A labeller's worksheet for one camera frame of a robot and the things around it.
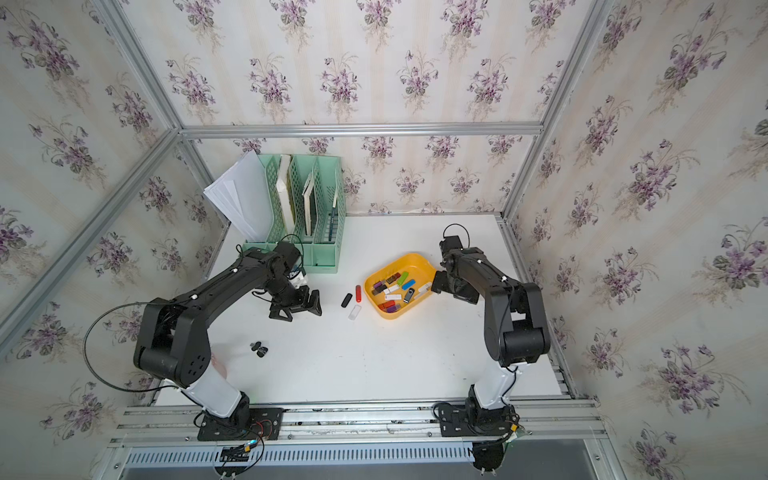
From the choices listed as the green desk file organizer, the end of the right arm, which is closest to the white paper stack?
the green desk file organizer

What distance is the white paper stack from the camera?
93 centimetres

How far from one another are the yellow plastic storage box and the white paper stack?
17.1 inches

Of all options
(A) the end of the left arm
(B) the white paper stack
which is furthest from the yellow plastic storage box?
(B) the white paper stack

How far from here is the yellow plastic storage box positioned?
0.94 metres
